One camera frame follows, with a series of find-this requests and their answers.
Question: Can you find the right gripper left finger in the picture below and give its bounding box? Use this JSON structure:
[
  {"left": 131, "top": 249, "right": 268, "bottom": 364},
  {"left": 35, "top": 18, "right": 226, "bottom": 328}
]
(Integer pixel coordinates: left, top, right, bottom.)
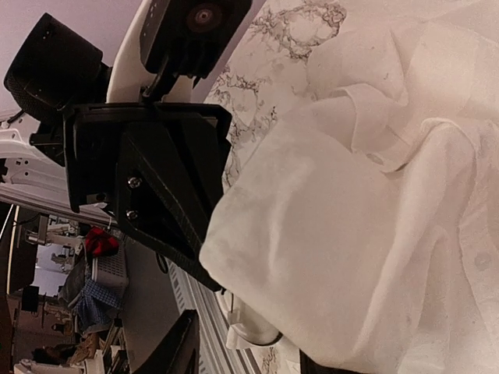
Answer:
[{"left": 133, "top": 309, "right": 200, "bottom": 374}]

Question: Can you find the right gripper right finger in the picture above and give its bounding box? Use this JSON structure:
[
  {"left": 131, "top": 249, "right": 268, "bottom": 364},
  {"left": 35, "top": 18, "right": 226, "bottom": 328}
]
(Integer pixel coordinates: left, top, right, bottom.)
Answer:
[{"left": 299, "top": 351, "right": 335, "bottom": 374}]

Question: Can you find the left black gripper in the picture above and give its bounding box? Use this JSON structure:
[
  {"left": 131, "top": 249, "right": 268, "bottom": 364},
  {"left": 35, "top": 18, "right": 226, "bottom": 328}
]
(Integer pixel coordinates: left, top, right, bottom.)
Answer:
[{"left": 5, "top": 15, "right": 232, "bottom": 291}]

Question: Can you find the red round brooch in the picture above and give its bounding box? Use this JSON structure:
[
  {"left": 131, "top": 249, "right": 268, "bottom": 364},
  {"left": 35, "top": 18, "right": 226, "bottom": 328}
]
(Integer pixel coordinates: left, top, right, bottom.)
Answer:
[{"left": 216, "top": 291, "right": 282, "bottom": 350}]

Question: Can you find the white button shirt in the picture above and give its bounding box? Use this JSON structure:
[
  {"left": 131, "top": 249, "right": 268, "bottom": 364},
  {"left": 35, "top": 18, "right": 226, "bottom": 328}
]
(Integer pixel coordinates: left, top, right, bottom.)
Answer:
[{"left": 200, "top": 1, "right": 498, "bottom": 373}]

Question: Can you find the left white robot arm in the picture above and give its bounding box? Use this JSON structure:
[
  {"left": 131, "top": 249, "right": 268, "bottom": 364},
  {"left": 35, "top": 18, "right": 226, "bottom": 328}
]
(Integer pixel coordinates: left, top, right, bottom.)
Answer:
[{"left": 1, "top": 1, "right": 244, "bottom": 291}]

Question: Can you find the background clutter shelf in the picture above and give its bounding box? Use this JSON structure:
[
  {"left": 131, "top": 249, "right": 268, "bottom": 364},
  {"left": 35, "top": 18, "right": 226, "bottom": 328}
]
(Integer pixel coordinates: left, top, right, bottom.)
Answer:
[{"left": 1, "top": 203, "right": 125, "bottom": 373}]

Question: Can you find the aluminium front rail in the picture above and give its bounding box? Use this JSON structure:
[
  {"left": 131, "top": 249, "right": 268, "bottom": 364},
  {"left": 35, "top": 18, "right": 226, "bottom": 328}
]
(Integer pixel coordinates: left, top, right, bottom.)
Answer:
[{"left": 166, "top": 260, "right": 261, "bottom": 374}]

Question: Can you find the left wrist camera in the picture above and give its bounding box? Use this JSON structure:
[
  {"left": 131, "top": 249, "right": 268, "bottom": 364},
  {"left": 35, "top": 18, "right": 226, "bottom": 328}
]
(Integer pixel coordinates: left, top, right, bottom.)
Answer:
[{"left": 106, "top": 1, "right": 252, "bottom": 103}]

